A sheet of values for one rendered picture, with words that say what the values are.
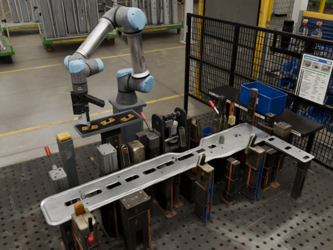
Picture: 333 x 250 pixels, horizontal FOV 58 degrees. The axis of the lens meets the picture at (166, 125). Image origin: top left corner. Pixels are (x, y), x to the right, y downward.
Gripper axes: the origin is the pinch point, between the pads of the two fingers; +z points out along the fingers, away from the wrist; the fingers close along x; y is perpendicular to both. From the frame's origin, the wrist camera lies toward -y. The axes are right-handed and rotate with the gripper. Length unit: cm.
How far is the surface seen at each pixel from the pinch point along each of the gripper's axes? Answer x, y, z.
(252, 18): -171, -201, -22
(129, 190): 38.3, -13.9, 18.2
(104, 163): 20.9, -4.7, 12.5
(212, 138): 5, -72, 18
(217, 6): -238, -187, -28
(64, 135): 4.6, 13.3, 2.1
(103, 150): 16.6, -5.2, 7.1
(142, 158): 14.7, -25.7, 17.6
